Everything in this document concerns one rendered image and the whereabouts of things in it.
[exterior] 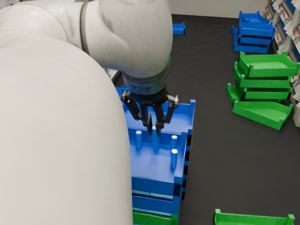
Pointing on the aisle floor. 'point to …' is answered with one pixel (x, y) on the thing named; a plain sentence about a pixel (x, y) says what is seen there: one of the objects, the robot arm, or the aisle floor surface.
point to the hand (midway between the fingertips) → (154, 125)
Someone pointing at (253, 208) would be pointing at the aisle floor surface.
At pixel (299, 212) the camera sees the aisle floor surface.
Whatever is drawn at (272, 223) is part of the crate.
